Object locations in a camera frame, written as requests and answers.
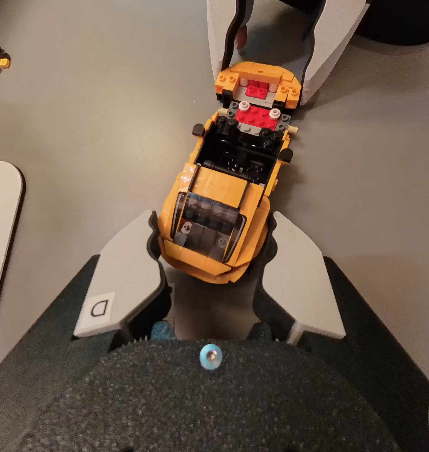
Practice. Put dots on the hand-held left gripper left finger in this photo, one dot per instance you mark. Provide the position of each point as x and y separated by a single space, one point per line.
129 275

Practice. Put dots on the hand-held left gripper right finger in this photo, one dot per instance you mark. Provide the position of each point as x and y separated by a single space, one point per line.
302 282

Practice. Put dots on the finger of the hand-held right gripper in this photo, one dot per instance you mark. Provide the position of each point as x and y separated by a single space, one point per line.
218 31
334 39

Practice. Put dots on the yellow lego car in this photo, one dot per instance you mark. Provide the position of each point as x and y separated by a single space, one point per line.
218 183

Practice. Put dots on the person's right hand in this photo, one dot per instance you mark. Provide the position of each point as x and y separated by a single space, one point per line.
242 37

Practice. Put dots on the white booklet stand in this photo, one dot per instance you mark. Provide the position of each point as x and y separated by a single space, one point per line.
2 229

